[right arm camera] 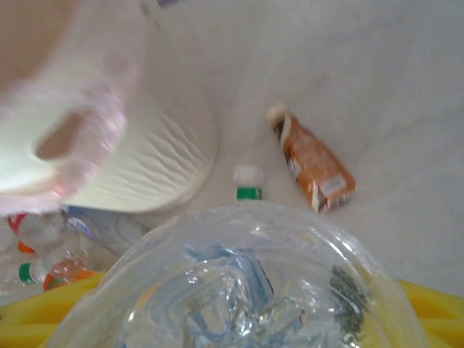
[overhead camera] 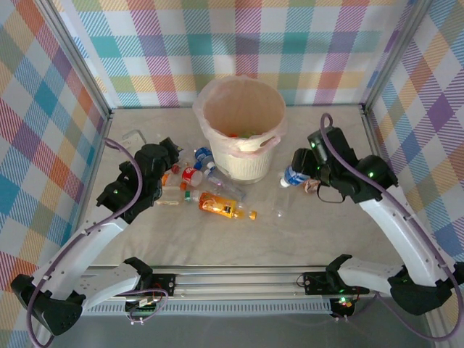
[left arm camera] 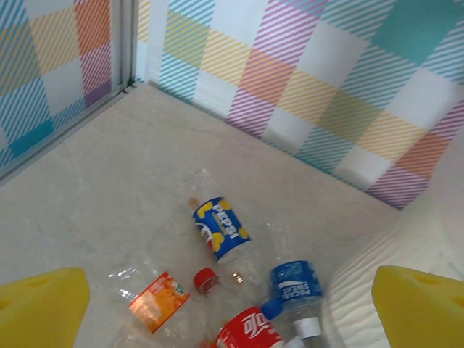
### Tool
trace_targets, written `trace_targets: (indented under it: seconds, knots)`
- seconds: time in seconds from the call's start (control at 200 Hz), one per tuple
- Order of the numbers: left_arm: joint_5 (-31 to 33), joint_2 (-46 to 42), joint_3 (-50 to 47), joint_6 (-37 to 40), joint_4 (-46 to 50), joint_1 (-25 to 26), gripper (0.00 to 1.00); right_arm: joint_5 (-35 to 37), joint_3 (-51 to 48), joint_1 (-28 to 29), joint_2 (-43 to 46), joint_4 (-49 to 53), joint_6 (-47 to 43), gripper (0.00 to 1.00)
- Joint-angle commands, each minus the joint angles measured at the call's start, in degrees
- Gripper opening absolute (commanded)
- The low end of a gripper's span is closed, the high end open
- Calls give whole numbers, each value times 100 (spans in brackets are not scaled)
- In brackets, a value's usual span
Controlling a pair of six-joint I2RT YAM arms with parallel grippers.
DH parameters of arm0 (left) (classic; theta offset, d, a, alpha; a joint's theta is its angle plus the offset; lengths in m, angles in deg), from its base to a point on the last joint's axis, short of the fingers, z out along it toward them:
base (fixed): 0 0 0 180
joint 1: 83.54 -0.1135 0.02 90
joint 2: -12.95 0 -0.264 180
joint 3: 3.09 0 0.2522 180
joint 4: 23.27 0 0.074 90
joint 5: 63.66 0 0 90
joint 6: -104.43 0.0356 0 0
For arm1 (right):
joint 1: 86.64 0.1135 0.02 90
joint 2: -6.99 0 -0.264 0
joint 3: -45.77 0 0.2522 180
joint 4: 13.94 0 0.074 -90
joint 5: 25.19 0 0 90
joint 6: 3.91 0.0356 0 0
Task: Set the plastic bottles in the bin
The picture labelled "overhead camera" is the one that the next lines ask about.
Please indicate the red label plastic bottle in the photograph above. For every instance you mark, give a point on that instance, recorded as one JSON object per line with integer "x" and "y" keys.
{"x": 190, "y": 174}

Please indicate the clear bottle green cap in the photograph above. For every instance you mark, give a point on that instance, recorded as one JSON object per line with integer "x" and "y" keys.
{"x": 187, "y": 196}

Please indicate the brown label bottle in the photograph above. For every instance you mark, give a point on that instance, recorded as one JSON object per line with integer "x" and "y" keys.
{"x": 311, "y": 186}

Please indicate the long clear plastic bottle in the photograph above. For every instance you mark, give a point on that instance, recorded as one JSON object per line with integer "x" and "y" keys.
{"x": 221, "y": 183}

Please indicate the blue label plastic bottle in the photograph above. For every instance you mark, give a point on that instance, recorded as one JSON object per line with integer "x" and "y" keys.
{"x": 202, "y": 155}
{"x": 293, "y": 176}

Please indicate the orange juice plastic bottle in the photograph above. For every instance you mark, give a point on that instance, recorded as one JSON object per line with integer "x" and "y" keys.
{"x": 217, "y": 206}

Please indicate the crushed clear plastic bottle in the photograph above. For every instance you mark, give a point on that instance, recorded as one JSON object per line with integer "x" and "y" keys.
{"x": 280, "y": 212}

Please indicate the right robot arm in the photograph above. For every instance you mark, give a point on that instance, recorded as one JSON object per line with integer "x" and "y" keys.
{"x": 391, "y": 224}

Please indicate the clear plastic bin liner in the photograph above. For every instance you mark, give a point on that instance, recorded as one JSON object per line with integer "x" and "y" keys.
{"x": 198, "y": 108}

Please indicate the cream plastic waste bin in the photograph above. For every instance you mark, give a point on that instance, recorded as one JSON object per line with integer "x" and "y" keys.
{"x": 246, "y": 166}

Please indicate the green capped bottle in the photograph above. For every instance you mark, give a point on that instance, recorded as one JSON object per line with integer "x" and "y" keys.
{"x": 246, "y": 135}

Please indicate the small controller board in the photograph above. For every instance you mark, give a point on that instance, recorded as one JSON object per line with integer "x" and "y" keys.
{"x": 342, "y": 302}
{"x": 145, "y": 301}

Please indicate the aluminium side rail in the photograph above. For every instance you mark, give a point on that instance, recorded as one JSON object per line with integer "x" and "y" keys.
{"x": 368, "y": 123}
{"x": 95, "y": 170}

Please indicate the aluminium frame post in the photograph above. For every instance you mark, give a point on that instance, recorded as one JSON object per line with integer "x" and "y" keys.
{"x": 75, "y": 58}
{"x": 394, "y": 54}

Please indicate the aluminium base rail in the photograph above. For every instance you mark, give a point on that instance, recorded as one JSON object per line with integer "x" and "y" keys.
{"x": 235, "y": 282}

